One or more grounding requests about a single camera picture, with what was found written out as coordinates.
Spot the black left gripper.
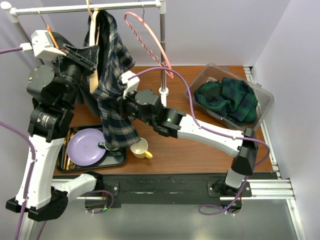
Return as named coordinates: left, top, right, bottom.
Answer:
left=50, top=42, right=98, bottom=108

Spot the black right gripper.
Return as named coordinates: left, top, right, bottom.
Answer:
left=110, top=85, right=156, bottom=126

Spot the navy beige plaid skirt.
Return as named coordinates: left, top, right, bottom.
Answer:
left=84, top=10, right=140, bottom=150

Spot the black dotted skirt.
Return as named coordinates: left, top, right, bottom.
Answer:
left=48, top=31, right=102, bottom=118

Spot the orange plastic hanger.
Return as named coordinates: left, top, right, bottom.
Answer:
left=46, top=25, right=59, bottom=49

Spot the pink plastic hanger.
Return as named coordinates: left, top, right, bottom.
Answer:
left=123, top=11, right=172, bottom=70

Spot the green plaid skirt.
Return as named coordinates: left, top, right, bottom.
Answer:
left=194, top=77, right=258, bottom=126

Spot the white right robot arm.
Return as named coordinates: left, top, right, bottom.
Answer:
left=115, top=89, right=258, bottom=197

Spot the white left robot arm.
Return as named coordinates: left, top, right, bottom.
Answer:
left=5, top=44, right=104, bottom=222

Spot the yellow mug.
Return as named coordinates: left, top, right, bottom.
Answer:
left=130, top=137, right=153, bottom=159

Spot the dark green mug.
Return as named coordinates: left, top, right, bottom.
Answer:
left=98, top=142, right=125, bottom=157

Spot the purple plate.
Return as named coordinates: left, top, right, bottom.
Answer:
left=67, top=128, right=106, bottom=166

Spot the black serving tray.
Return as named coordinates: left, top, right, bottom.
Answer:
left=63, top=124, right=127, bottom=173

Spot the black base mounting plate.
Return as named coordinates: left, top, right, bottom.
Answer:
left=74, top=172, right=253, bottom=210

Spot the gold cutlery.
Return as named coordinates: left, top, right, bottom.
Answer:
left=56, top=130, right=76, bottom=172

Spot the white clothes rack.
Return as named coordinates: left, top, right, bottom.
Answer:
left=0, top=0, right=170, bottom=108

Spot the clear plastic bin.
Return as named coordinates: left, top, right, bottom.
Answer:
left=185, top=64, right=274, bottom=131

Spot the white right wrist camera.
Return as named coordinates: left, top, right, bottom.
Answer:
left=120, top=70, right=140, bottom=99

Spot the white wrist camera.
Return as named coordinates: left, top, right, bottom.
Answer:
left=19, top=30, right=66, bottom=61
left=120, top=70, right=140, bottom=99

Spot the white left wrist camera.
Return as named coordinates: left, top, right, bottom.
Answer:
left=19, top=30, right=66, bottom=61

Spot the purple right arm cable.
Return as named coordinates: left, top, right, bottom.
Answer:
left=128, top=66, right=271, bottom=173

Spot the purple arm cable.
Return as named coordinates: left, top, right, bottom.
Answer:
left=128, top=66, right=271, bottom=173
left=0, top=46, right=48, bottom=240

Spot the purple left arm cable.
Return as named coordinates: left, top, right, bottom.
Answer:
left=0, top=46, right=48, bottom=240

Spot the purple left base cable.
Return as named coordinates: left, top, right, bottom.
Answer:
left=86, top=189, right=115, bottom=215

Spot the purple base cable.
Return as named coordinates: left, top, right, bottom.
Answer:
left=86, top=189, right=115, bottom=215
left=197, top=174, right=251, bottom=216

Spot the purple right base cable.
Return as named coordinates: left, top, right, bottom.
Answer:
left=197, top=174, right=251, bottom=216

